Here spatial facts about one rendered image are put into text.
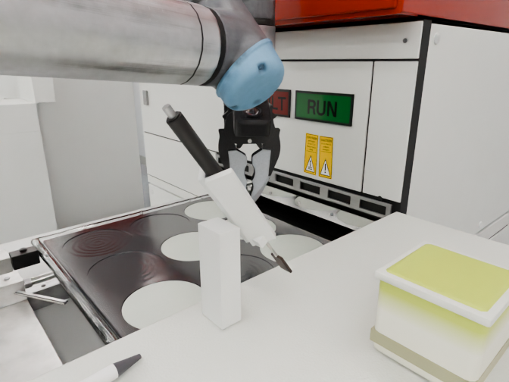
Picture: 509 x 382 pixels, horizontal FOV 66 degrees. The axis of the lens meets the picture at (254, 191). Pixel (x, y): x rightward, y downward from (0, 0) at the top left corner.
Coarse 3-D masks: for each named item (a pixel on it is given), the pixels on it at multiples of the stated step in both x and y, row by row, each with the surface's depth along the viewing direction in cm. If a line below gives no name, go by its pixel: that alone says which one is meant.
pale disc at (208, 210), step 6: (198, 204) 78; (204, 204) 78; (210, 204) 78; (216, 204) 78; (186, 210) 75; (192, 210) 75; (198, 210) 75; (204, 210) 75; (210, 210) 75; (216, 210) 75; (192, 216) 72; (198, 216) 72; (204, 216) 72; (210, 216) 72; (216, 216) 72; (222, 216) 72
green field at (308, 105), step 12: (300, 96) 66; (312, 96) 64; (324, 96) 62; (336, 96) 60; (300, 108) 66; (312, 108) 64; (324, 108) 62; (336, 108) 61; (348, 108) 59; (324, 120) 63; (336, 120) 61; (348, 120) 59
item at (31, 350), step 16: (16, 304) 49; (0, 320) 46; (16, 320) 46; (32, 320) 46; (0, 336) 43; (16, 336) 43; (32, 336) 43; (0, 352) 41; (16, 352) 41; (32, 352) 41; (48, 352) 41; (0, 368) 39; (16, 368) 39; (32, 368) 39; (48, 368) 39
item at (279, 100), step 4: (276, 92) 70; (280, 92) 69; (284, 92) 68; (288, 92) 68; (272, 96) 71; (276, 96) 70; (280, 96) 69; (284, 96) 68; (288, 96) 68; (268, 100) 72; (272, 100) 71; (276, 100) 70; (280, 100) 69; (284, 100) 69; (288, 100) 68; (272, 104) 71; (276, 104) 70; (280, 104) 69; (284, 104) 69; (276, 108) 70; (280, 108) 70; (284, 108) 69; (276, 112) 71; (280, 112) 70; (284, 112) 69
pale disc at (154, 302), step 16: (144, 288) 49; (160, 288) 49; (176, 288) 49; (192, 288) 49; (128, 304) 46; (144, 304) 46; (160, 304) 46; (176, 304) 46; (192, 304) 46; (128, 320) 43; (144, 320) 43; (160, 320) 43
